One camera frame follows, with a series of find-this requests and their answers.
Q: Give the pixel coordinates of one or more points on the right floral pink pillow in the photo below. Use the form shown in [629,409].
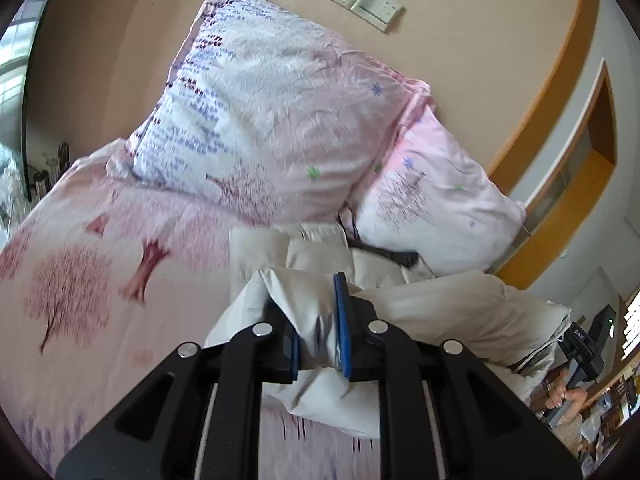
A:
[433,199]

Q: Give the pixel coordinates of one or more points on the floral pink pillow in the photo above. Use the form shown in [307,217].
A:
[433,199]
[269,115]

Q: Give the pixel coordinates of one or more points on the left floral pink pillow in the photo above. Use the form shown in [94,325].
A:
[269,115]

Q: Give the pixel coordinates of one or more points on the pink floral bed sheet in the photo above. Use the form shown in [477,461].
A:
[105,277]

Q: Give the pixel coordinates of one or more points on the person's right hand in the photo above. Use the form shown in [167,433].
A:
[557,394]

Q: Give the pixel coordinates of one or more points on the white wall switch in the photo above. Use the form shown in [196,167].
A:
[379,13]

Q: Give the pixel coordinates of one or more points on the beige puffer jacket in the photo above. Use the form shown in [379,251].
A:
[513,332]

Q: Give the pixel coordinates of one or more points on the wooden door frame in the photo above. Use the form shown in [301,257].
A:
[563,154]

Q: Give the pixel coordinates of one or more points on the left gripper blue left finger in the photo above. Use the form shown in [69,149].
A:
[282,361]

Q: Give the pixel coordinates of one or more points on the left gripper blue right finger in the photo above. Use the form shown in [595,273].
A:
[356,356]

